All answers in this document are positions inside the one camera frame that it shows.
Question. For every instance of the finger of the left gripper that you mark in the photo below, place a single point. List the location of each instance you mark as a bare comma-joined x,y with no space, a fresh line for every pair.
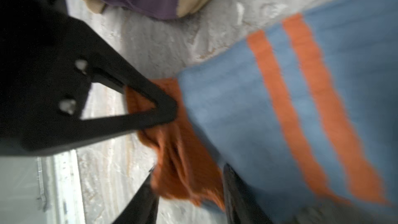
143,208

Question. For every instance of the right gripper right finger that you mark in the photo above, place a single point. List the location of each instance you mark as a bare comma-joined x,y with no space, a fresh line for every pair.
241,206

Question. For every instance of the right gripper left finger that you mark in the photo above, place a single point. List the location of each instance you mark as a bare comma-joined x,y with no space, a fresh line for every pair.
49,60

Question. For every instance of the blue orange striped sock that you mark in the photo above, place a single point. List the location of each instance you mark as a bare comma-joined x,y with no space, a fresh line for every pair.
304,110

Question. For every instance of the aluminium front rail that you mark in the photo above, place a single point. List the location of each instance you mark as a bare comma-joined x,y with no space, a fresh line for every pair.
41,190

